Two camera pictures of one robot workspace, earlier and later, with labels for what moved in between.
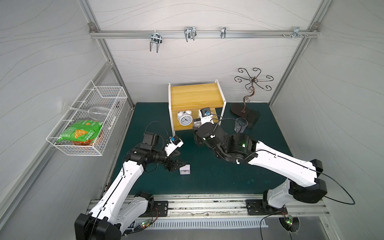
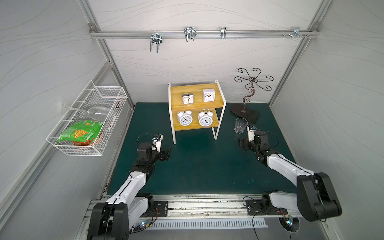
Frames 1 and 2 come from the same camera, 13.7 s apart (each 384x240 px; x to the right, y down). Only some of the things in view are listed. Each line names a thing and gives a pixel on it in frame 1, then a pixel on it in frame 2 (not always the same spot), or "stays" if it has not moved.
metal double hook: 156,38 stays
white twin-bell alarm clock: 185,118 stays
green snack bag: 82,130 stays
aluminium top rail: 202,34 stays
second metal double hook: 190,32 stays
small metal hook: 223,33 stays
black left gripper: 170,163 -> 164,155
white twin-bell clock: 197,122 -> 205,117
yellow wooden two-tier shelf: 185,101 stays
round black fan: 291,223 stays
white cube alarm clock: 185,170 -> 208,95
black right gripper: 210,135 -> 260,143
